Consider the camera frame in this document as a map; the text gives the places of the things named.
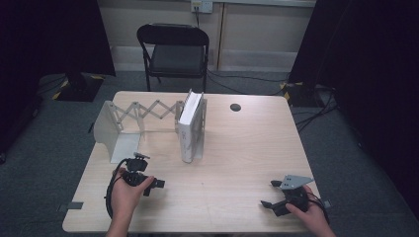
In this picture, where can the black folding chair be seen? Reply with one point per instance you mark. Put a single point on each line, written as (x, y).
(176, 59)

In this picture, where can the person's left hand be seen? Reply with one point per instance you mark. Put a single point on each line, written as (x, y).
(126, 197)

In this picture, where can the person's right hand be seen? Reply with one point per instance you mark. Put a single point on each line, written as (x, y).
(313, 210)

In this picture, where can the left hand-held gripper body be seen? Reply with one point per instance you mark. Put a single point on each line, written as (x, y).
(136, 166)

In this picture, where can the black stand base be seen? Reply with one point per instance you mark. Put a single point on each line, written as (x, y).
(79, 87)
(303, 94)

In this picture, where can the white expanding book rack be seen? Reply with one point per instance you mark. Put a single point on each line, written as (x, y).
(108, 131)

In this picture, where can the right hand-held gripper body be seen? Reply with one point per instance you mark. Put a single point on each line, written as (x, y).
(294, 196)

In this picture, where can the white wall outlet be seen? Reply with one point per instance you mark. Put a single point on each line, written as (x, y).
(201, 6)

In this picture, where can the black round table grommet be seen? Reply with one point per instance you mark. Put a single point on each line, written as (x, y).
(235, 107)

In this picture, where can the white book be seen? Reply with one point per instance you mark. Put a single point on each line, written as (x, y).
(189, 128)

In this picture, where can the black curtain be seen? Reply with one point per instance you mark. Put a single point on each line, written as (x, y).
(49, 36)
(369, 65)

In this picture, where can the grey tape strip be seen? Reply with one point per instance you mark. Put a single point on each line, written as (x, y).
(326, 204)
(70, 206)

